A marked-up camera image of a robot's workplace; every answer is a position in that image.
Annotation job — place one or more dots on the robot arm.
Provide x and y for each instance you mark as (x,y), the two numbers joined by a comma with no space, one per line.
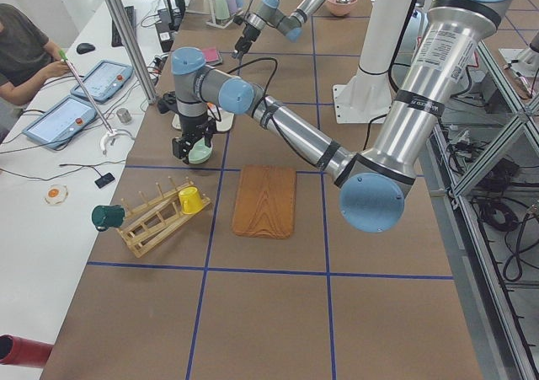
(268,13)
(373,183)

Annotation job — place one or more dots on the white cup rack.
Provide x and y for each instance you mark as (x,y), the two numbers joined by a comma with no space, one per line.
(212,22)

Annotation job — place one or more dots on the purple cup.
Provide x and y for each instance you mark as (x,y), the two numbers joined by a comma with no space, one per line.
(232,6)

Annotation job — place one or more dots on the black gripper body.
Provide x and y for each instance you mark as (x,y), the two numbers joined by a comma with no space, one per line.
(194,125)
(251,32)

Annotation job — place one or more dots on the aluminium frame post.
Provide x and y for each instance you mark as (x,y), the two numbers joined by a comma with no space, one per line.
(118,15)

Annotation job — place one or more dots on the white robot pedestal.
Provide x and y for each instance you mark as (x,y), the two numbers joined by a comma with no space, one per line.
(367,95)

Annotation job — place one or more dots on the dark green mug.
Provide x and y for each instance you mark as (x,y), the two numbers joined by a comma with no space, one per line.
(105,217)

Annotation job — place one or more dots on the green bowl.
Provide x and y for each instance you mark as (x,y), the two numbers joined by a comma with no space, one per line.
(200,153)

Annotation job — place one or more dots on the pink and grey cloths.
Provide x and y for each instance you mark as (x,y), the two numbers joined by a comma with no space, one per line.
(212,56)

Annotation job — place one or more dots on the reacher grabber stick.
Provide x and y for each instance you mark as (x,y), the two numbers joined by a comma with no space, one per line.
(111,133)

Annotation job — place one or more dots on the seated person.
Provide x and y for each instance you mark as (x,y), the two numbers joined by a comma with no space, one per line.
(28,57)

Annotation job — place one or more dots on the yellow mug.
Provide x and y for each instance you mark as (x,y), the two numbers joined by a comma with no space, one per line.
(190,200)

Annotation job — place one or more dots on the small black device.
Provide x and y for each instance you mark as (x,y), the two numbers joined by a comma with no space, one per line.
(104,180)

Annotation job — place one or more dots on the metal cylinder weight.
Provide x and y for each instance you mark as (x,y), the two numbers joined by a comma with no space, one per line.
(124,115)

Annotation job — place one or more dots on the near blue teach pendant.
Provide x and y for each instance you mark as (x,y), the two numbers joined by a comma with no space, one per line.
(61,122)

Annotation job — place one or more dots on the pink bowl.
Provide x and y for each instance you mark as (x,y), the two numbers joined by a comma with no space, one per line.
(340,8)

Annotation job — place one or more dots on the cream bear tray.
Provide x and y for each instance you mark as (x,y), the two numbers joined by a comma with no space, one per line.
(224,119)

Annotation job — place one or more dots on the wooden dish rack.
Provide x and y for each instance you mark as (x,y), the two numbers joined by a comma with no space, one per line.
(148,225)

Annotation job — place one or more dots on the red cylinder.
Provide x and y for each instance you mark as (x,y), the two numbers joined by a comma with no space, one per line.
(23,352)

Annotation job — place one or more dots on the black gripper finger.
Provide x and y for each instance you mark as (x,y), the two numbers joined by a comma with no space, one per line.
(240,48)
(181,148)
(208,134)

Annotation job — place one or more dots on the blue teach pendant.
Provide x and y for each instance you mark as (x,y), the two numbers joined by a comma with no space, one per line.
(61,122)
(106,79)

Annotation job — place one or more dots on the wooden cutting board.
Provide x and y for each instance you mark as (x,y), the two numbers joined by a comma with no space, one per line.
(265,202)

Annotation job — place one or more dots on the far blue teach pendant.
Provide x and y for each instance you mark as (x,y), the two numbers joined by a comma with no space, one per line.
(106,79)

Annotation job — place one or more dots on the green cup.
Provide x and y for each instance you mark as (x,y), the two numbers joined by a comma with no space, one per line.
(221,10)

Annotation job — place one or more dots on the fried egg toy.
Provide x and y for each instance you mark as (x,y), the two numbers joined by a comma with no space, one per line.
(56,194)

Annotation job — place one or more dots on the black computer mouse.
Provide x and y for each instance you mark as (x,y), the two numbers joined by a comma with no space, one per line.
(84,48)

